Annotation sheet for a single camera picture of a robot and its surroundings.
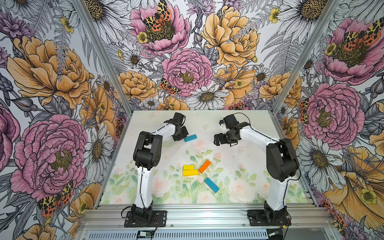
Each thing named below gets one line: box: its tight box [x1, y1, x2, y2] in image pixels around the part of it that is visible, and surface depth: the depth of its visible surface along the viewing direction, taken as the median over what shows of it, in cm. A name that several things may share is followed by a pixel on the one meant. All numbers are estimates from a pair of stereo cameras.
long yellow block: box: [182, 169, 199, 177], surface depth 91 cm
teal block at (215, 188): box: [204, 177, 220, 193], surface depth 87 cm
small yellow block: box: [183, 165, 195, 171], surface depth 93 cm
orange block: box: [198, 160, 212, 174], surface depth 94 cm
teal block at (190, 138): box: [183, 134, 198, 143], surface depth 108 cm
